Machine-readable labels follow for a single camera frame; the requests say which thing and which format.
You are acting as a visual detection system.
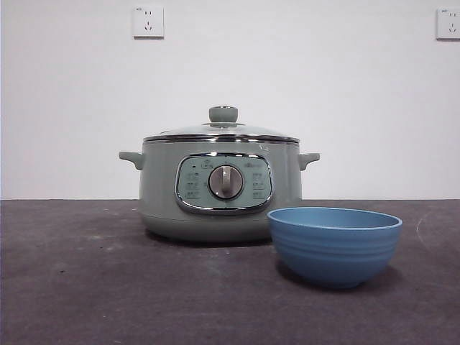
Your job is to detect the pale green electric steamer pot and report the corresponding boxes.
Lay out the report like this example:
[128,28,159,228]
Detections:
[118,138,321,242]

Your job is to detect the blue ribbed bowl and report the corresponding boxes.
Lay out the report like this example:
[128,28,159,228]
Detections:
[267,206,404,290]

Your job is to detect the white wall socket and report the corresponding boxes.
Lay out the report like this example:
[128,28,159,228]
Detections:
[435,8,460,41]
[132,5,166,40]

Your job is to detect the glass lid with green knob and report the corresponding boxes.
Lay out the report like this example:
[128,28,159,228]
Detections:
[142,104,300,143]

